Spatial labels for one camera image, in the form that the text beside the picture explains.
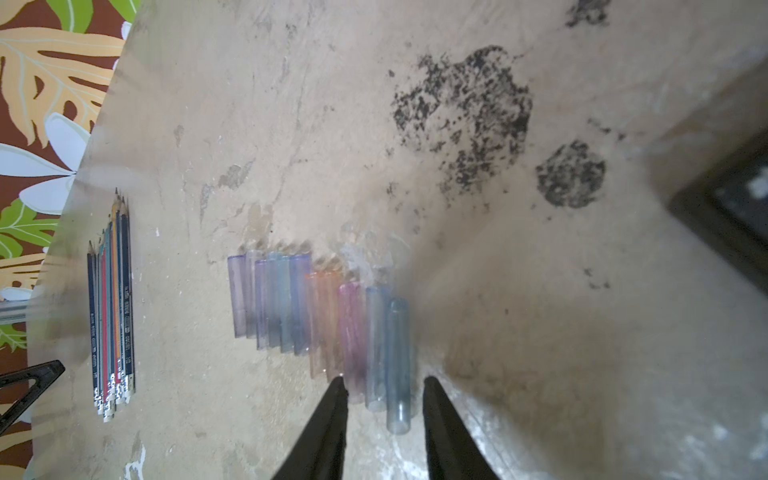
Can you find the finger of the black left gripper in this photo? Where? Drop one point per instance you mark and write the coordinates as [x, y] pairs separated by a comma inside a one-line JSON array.
[[38, 378]]

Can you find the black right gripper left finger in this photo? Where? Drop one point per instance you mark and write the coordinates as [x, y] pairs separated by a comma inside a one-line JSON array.
[[320, 449]]

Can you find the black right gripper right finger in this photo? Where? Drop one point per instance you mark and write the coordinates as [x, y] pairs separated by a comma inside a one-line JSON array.
[[451, 451]]

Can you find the pink pencil cap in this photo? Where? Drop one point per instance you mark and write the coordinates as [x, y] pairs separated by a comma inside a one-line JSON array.
[[353, 339]]

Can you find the blue tinted pencil cap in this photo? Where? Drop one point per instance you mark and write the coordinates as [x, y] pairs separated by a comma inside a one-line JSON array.
[[377, 298]]

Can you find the green tinted pencil cap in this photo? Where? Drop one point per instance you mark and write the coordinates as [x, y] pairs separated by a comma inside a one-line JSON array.
[[279, 302]]

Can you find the clear pencil cap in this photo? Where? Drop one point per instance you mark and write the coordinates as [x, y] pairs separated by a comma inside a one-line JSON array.
[[250, 298]]

